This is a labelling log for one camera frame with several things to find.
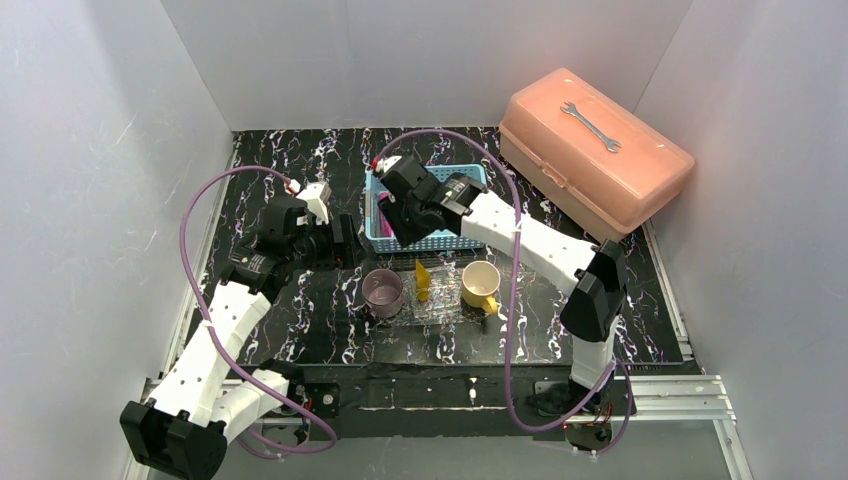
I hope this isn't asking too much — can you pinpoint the blue plastic basket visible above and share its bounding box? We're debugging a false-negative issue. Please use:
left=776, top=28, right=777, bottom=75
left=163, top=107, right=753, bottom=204
left=364, top=164, right=486, bottom=254

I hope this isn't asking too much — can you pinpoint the pink toothpaste tube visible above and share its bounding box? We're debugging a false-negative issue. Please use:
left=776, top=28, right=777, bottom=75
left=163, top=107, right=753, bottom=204
left=377, top=207, right=393, bottom=237

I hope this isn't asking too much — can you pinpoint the purple mug black rim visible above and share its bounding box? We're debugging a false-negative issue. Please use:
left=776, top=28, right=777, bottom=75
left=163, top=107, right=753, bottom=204
left=362, top=269, right=404, bottom=319

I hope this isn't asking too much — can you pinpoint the yellow toothpaste tube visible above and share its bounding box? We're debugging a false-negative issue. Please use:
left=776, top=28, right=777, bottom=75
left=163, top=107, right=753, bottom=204
left=415, top=260, right=431, bottom=302

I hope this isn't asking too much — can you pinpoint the yellow mug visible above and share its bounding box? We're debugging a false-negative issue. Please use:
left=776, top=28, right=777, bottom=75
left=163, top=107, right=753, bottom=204
left=461, top=260, right=501, bottom=315

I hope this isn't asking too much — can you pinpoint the clear glass tray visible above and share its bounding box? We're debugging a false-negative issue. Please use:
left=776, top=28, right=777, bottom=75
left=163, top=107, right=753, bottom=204
left=390, top=267, right=488, bottom=326

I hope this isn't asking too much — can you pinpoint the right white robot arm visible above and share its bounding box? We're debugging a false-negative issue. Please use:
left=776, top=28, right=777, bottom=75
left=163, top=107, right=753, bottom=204
left=372, top=156, right=626, bottom=415

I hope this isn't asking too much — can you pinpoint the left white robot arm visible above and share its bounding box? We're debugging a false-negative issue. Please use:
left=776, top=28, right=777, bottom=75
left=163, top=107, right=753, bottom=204
left=120, top=195, right=364, bottom=479

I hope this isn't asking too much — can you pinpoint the silver wrench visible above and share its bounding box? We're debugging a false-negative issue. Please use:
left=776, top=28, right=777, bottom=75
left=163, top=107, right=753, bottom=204
left=560, top=101, right=621, bottom=153

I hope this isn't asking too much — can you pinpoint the pink plastic toolbox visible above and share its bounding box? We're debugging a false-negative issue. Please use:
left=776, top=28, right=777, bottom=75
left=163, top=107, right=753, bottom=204
left=498, top=68, right=695, bottom=242

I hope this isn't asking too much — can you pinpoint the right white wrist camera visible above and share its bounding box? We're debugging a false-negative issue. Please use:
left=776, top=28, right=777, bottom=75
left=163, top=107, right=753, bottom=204
left=371, top=155, right=402, bottom=177

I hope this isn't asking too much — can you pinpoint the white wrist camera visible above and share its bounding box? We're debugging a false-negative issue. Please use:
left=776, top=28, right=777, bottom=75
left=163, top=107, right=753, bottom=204
left=371, top=155, right=402, bottom=177
left=296, top=181, right=332, bottom=224

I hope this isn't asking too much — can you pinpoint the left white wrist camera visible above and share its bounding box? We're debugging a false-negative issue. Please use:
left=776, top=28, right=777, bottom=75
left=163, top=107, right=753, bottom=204
left=296, top=181, right=332, bottom=224

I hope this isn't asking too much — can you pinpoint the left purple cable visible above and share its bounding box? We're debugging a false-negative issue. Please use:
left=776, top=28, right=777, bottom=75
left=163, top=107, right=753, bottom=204
left=178, top=165, right=339, bottom=462

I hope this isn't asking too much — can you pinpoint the purple cable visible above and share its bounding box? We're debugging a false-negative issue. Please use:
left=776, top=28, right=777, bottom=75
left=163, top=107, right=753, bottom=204
left=374, top=128, right=634, bottom=457
left=178, top=165, right=339, bottom=462

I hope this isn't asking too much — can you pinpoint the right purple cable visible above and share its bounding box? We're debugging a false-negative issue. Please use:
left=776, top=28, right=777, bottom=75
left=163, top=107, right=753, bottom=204
left=374, top=128, right=634, bottom=457

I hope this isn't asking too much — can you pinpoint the aluminium rail frame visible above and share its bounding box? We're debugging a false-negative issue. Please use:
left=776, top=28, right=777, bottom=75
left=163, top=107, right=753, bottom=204
left=122, top=374, right=757, bottom=480

